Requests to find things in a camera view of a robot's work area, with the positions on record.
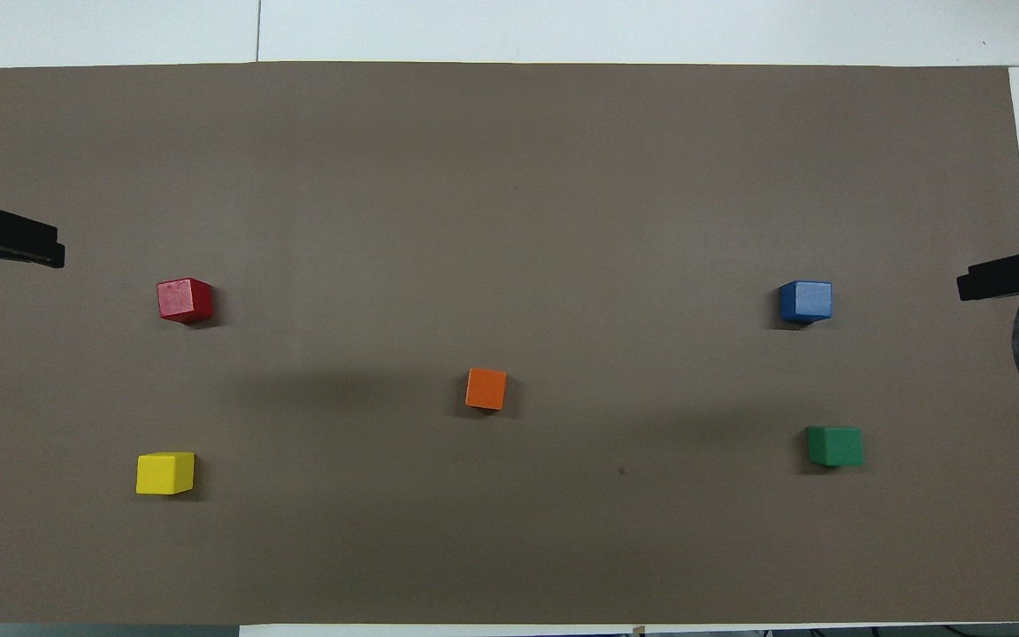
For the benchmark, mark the red wooden block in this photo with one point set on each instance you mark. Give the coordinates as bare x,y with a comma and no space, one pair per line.
182,300

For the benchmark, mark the blue wooden block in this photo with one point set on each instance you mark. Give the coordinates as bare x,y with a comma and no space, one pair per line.
805,302

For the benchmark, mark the green wooden block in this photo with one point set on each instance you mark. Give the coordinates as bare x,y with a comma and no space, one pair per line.
835,447

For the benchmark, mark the yellow wooden block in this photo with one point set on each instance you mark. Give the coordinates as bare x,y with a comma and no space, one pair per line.
164,473

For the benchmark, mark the orange wooden block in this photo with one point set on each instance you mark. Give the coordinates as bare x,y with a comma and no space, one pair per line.
486,389

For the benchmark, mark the brown table mat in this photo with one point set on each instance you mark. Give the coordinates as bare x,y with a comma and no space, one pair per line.
509,221

